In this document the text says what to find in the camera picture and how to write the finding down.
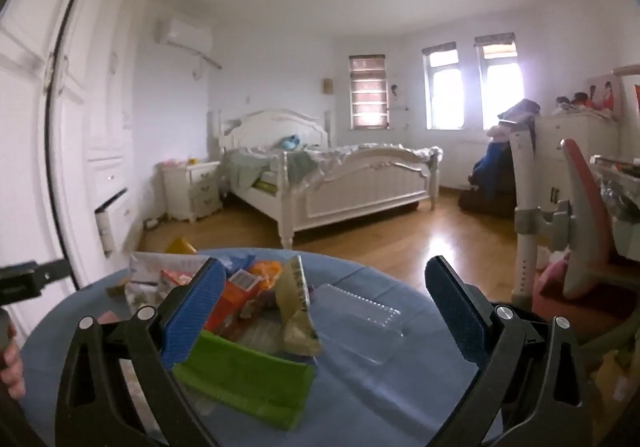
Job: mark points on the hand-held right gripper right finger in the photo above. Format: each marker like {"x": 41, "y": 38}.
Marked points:
{"x": 457, "y": 312}

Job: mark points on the small wall picture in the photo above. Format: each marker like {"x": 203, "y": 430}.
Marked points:
{"x": 328, "y": 86}

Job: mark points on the blue tablecloth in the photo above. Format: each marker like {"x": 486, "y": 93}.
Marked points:
{"x": 375, "y": 392}

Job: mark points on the white dresser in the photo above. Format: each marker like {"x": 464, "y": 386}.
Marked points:
{"x": 575, "y": 137}

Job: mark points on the window with striped blind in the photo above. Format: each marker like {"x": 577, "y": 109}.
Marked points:
{"x": 369, "y": 92}

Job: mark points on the person's left hand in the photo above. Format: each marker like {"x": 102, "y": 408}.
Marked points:
{"x": 11, "y": 369}

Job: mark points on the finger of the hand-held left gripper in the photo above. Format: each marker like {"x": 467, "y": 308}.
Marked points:
{"x": 30, "y": 277}

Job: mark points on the white air conditioner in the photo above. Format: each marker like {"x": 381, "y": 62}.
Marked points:
{"x": 185, "y": 36}

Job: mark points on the red snack box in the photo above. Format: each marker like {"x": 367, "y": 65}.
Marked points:
{"x": 235, "y": 304}

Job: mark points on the yellow packet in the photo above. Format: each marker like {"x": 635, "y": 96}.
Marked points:
{"x": 180, "y": 246}

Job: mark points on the white wooden bed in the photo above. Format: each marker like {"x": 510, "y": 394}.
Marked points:
{"x": 360, "y": 187}

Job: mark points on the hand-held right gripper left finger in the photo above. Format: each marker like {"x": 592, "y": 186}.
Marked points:
{"x": 195, "y": 312}

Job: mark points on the white grey desk leg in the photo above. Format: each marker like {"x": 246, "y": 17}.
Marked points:
{"x": 525, "y": 227}

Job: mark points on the white plastic wrapper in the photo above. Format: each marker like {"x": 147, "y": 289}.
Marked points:
{"x": 150, "y": 264}

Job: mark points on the yellowish snack wrapper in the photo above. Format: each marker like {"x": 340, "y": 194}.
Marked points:
{"x": 297, "y": 312}

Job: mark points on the dolls on dresser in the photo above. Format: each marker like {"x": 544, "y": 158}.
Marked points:
{"x": 572, "y": 101}

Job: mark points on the blue plush toy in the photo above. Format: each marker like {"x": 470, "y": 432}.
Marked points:
{"x": 289, "y": 143}

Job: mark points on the white nightstand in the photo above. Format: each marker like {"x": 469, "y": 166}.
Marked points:
{"x": 197, "y": 192}

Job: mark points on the white wardrobe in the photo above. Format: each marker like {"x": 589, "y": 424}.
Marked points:
{"x": 110, "y": 127}

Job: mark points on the pink grey desk chair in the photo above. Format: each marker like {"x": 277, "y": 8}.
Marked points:
{"x": 580, "y": 227}

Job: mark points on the poster with figures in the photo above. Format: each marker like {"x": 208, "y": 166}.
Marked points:
{"x": 605, "y": 94}

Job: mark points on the orange snack packet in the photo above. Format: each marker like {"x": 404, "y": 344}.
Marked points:
{"x": 265, "y": 271}

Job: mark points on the bright window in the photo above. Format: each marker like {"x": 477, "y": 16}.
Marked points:
{"x": 500, "y": 87}
{"x": 445, "y": 92}

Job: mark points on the pile of dark clothes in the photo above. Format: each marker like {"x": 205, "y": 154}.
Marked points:
{"x": 492, "y": 167}

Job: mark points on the green chewing gum box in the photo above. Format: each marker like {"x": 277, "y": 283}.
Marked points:
{"x": 250, "y": 382}

